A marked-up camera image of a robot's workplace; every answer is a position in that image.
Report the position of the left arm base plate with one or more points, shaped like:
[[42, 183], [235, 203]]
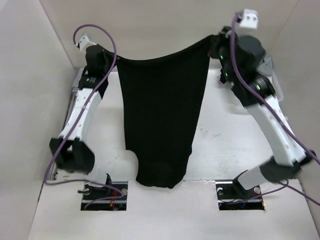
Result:
[[104, 199]]

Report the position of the folded grey tank top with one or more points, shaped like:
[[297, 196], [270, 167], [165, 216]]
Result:
[[75, 84]]

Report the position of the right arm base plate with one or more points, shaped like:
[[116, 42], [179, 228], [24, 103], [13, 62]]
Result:
[[229, 199]]

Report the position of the white plastic basket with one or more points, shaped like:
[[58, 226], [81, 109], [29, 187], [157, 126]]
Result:
[[266, 68]]

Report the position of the black tank top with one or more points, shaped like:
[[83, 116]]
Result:
[[162, 99]]

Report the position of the right metal table rail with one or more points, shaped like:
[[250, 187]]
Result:
[[303, 190]]

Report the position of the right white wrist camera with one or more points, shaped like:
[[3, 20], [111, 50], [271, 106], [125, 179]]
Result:
[[248, 19]]

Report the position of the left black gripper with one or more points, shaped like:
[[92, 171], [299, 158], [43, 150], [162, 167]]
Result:
[[111, 55]]

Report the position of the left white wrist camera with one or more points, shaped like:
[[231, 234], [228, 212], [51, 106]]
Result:
[[84, 42]]

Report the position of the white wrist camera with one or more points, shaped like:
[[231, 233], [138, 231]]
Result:
[[84, 42], [248, 19]]

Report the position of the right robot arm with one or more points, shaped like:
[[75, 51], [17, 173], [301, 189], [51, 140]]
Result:
[[259, 97]]

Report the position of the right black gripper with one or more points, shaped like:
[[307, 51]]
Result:
[[224, 36]]

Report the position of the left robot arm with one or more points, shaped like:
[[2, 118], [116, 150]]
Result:
[[70, 150]]

